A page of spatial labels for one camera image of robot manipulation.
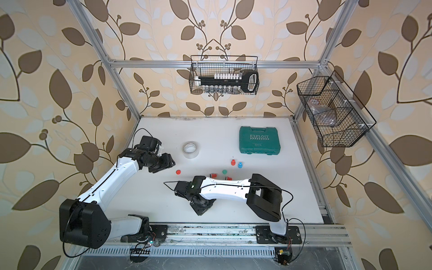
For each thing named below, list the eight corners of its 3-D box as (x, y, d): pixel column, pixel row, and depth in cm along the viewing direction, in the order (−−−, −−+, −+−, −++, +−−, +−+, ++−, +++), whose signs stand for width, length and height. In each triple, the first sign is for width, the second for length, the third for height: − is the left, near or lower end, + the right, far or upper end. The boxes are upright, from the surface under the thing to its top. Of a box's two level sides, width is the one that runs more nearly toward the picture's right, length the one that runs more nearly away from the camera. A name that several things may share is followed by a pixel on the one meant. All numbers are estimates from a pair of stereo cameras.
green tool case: (240, 154, 102) (240, 150, 99) (238, 130, 115) (238, 126, 111) (281, 154, 102) (283, 150, 99) (274, 130, 115) (276, 126, 111)
